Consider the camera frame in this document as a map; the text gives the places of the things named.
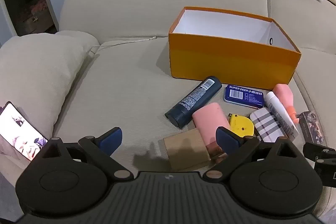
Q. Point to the orange cardboard box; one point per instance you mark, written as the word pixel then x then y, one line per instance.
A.
pixel 231 61

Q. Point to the white plaid case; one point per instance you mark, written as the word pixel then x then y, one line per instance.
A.
pixel 265 123

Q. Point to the brown cardboard box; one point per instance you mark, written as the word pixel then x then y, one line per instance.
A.
pixel 183 150

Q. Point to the dark blue bottle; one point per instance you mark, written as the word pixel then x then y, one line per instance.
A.
pixel 194 100

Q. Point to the yellow tape measure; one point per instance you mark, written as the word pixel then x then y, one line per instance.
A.
pixel 240 125

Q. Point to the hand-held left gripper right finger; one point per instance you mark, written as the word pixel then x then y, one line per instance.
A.
pixel 227 141

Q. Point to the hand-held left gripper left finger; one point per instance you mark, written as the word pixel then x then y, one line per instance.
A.
pixel 111 138

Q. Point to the pink cylinder container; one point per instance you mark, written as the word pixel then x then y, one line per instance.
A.
pixel 212 119

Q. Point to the pink bottle with orange cap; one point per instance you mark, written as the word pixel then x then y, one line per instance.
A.
pixel 284 94

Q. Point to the beige sofa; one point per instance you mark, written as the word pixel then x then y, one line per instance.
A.
pixel 118 82

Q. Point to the white tube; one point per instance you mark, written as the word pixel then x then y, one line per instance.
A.
pixel 278 111

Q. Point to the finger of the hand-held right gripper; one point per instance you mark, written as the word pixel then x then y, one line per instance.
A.
pixel 320 151

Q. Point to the smartphone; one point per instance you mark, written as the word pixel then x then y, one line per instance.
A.
pixel 18 129

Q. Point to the blue tin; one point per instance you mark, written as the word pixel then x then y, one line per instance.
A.
pixel 244 95

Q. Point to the dark printed small box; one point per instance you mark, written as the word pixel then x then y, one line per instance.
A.
pixel 311 127

